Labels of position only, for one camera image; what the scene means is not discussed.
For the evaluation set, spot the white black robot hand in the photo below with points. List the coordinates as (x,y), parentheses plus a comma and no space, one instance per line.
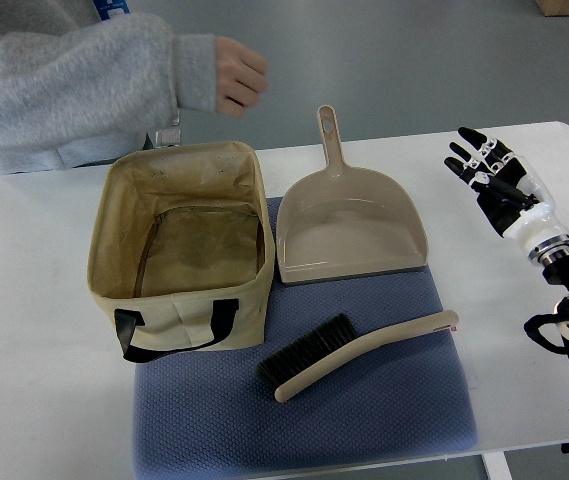
(511,195)

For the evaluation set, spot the person's bare hand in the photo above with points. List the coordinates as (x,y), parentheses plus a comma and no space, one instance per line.
(241,77)

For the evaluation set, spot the beige hand broom black bristles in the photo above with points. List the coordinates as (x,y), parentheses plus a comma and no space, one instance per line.
(332,345)

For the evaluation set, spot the grey fuzzy sleeve forearm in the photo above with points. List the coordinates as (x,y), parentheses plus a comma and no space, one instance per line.
(77,89)

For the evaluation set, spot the small clear plastic clips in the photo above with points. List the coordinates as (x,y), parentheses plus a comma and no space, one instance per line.
(169,136)

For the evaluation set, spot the beige plastic dustpan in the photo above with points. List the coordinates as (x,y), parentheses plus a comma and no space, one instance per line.
(345,221)

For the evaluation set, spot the blue textured mat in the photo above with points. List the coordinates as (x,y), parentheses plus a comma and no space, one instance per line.
(207,415)

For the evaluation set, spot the yellow fabric bag black handle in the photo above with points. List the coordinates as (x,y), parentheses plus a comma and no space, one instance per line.
(182,255)

